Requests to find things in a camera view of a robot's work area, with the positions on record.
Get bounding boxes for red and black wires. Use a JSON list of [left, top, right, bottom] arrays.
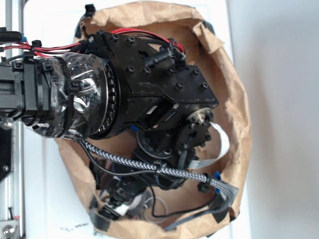
[[0, 27, 186, 58]]

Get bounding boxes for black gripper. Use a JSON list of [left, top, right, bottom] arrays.
[[100, 146, 198, 220]]

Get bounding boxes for braided gray cable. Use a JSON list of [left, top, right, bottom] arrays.
[[81, 139, 240, 231]]

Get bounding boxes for gray plush animal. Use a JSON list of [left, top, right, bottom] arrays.
[[126, 191, 150, 219]]

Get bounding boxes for aluminium frame rail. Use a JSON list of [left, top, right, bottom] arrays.
[[0, 0, 26, 239]]

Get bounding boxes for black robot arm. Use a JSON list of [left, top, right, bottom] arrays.
[[0, 29, 218, 220]]

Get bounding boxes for brown paper bag bin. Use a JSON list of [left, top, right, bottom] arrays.
[[56, 1, 252, 239]]

